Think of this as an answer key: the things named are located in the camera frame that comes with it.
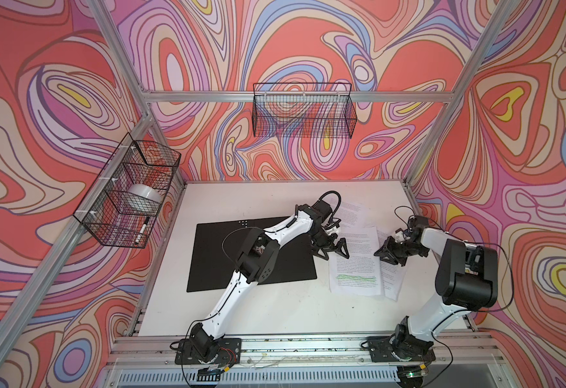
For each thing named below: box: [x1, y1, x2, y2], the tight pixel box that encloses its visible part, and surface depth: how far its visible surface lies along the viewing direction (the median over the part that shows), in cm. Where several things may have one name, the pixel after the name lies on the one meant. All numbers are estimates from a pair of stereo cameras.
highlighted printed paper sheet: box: [328, 226, 381, 296], surface depth 93 cm
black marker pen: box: [135, 216, 151, 245], surface depth 74 cm
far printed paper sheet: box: [334, 200, 372, 228], surface depth 110 cm
